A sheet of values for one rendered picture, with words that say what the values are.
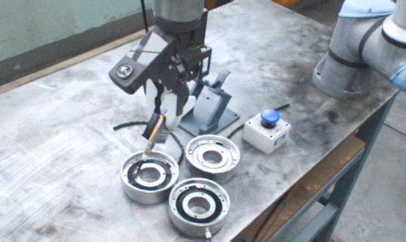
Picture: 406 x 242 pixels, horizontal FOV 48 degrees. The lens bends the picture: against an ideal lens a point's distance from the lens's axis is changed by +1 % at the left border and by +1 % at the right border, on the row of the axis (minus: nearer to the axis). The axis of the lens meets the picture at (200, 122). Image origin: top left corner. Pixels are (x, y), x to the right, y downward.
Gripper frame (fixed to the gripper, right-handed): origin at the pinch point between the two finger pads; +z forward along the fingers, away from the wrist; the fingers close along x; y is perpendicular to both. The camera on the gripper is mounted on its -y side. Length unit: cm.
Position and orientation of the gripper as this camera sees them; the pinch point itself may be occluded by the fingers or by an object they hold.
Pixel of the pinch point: (162, 122)
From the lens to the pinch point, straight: 79.8
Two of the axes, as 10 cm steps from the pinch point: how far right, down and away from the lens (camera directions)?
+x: -7.4, -4.8, 4.7
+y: 6.6, -4.3, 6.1
